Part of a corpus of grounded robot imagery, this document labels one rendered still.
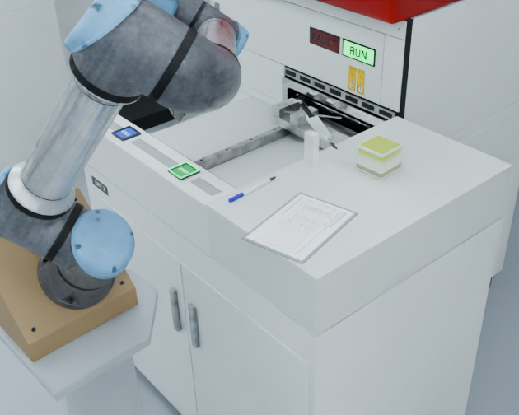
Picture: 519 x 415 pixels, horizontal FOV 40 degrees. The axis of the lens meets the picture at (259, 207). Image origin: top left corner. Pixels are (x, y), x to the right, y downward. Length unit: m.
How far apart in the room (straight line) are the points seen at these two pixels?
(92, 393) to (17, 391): 1.02
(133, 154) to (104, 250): 0.56
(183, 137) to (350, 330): 0.89
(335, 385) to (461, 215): 0.47
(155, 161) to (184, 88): 0.76
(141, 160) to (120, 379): 0.52
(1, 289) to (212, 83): 0.65
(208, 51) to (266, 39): 1.24
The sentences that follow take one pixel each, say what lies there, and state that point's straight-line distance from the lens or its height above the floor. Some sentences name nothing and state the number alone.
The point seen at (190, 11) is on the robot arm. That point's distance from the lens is 1.39.
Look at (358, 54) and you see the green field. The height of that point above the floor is 1.09.
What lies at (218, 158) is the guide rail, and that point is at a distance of 1.98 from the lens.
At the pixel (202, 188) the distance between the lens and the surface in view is 1.63.
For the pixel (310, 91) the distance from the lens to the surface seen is 2.13.
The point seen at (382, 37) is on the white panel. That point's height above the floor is 1.16.
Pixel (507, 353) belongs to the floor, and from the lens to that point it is 2.66.
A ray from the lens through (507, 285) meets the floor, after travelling 2.95.
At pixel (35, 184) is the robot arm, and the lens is 1.21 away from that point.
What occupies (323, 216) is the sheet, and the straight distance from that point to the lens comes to 1.50.
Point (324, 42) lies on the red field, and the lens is 2.04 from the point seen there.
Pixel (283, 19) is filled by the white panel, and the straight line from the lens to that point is 2.16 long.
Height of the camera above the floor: 1.81
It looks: 33 degrees down
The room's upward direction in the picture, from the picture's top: 2 degrees counter-clockwise
